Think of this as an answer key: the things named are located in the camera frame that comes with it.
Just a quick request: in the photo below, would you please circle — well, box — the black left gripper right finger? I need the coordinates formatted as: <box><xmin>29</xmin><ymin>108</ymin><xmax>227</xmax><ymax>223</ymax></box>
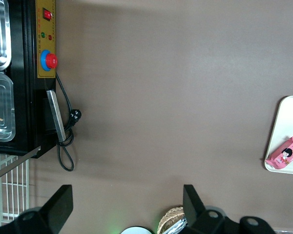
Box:
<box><xmin>183</xmin><ymin>184</ymin><xmax>276</xmax><ymax>234</ymax></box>

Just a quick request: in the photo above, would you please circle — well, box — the stainless steel food pan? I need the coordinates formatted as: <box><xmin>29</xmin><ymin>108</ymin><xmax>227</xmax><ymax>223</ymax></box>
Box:
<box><xmin>0</xmin><ymin>0</ymin><xmax>12</xmax><ymax>72</ymax></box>
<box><xmin>0</xmin><ymin>72</ymin><xmax>17</xmax><ymax>143</ymax></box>

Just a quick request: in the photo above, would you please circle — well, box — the woven wicker basket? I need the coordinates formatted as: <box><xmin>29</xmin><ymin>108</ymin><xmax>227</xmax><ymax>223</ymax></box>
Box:
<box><xmin>157</xmin><ymin>206</ymin><xmax>186</xmax><ymax>234</ymax></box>

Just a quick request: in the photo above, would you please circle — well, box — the silver foil packet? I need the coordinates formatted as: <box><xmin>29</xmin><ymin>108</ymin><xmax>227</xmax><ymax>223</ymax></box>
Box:
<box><xmin>169</xmin><ymin>217</ymin><xmax>188</xmax><ymax>234</ymax></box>

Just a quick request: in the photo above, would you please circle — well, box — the steel bar handle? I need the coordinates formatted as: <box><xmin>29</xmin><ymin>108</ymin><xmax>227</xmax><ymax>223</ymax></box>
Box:
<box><xmin>46</xmin><ymin>90</ymin><xmax>66</xmax><ymax>142</ymax></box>

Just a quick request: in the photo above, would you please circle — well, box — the white round disc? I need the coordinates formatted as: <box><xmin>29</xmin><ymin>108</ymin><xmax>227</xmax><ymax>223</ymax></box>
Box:
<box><xmin>120</xmin><ymin>226</ymin><xmax>155</xmax><ymax>234</ymax></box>

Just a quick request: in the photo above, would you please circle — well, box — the black food warmer appliance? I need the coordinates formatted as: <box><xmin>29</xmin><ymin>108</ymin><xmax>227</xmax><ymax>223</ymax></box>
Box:
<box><xmin>0</xmin><ymin>0</ymin><xmax>58</xmax><ymax>159</ymax></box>

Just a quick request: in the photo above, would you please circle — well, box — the white wire rack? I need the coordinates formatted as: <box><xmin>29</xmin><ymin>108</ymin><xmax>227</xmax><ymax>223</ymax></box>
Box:
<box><xmin>0</xmin><ymin>153</ymin><xmax>31</xmax><ymax>227</ymax></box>

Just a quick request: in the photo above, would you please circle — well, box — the flat metal strip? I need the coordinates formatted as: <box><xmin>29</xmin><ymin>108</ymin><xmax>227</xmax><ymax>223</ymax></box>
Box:
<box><xmin>0</xmin><ymin>145</ymin><xmax>42</xmax><ymax>183</ymax></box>

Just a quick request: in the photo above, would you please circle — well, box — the cream plastic tray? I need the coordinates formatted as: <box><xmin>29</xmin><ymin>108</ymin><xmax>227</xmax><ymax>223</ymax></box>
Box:
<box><xmin>264</xmin><ymin>95</ymin><xmax>293</xmax><ymax>176</ymax></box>

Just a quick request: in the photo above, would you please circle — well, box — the yellow control panel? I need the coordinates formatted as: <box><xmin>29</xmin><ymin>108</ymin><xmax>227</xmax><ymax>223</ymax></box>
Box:
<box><xmin>36</xmin><ymin>0</ymin><xmax>57</xmax><ymax>79</ymax></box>

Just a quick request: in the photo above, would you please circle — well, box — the black power cable with plug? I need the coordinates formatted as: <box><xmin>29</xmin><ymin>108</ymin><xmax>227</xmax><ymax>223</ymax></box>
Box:
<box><xmin>55</xmin><ymin>72</ymin><xmax>83</xmax><ymax>172</ymax></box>

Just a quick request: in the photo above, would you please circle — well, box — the red knob on blue ring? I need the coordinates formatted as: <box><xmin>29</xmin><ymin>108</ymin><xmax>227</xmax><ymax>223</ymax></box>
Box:
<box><xmin>40</xmin><ymin>49</ymin><xmax>58</xmax><ymax>72</ymax></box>

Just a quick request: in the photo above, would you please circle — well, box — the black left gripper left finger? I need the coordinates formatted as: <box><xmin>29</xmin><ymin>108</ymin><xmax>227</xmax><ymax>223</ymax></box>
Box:
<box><xmin>0</xmin><ymin>184</ymin><xmax>74</xmax><ymax>234</ymax></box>

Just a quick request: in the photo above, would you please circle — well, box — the pink snack packet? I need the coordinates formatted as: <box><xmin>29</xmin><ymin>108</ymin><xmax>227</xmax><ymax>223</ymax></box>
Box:
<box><xmin>265</xmin><ymin>136</ymin><xmax>293</xmax><ymax>171</ymax></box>

